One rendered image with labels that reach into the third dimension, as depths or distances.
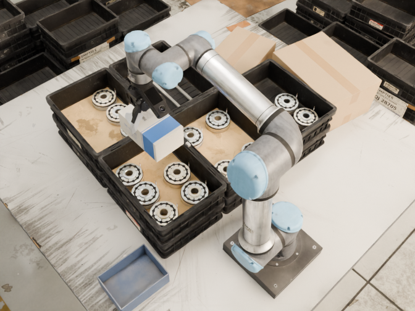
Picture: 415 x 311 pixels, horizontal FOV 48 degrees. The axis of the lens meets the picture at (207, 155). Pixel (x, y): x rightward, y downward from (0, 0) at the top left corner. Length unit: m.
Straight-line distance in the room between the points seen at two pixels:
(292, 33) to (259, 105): 2.16
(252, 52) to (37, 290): 1.59
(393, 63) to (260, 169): 1.95
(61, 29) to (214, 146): 1.52
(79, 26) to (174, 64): 1.82
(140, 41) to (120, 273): 0.84
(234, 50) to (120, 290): 1.21
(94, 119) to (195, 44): 0.79
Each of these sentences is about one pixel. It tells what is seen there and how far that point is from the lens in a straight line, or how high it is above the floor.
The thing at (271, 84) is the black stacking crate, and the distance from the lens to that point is 2.15.
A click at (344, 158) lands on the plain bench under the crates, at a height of 0.70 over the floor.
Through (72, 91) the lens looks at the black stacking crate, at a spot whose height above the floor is 0.90.
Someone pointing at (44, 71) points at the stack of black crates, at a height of 0.27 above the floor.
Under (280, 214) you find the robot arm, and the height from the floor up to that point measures 0.98.
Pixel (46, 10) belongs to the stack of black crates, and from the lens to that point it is 3.46.
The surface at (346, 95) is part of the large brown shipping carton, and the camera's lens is 2.08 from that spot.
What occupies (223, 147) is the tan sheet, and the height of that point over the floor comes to 0.83.
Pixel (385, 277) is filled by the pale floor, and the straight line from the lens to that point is 2.68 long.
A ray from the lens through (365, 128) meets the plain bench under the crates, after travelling 2.26.
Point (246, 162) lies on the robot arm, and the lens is 1.14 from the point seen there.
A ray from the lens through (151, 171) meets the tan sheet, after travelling 1.80.
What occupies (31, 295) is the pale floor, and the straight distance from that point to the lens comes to 2.58.
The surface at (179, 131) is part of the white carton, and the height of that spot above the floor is 1.13.
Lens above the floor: 2.29
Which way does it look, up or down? 52 degrees down
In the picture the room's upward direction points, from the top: 3 degrees clockwise
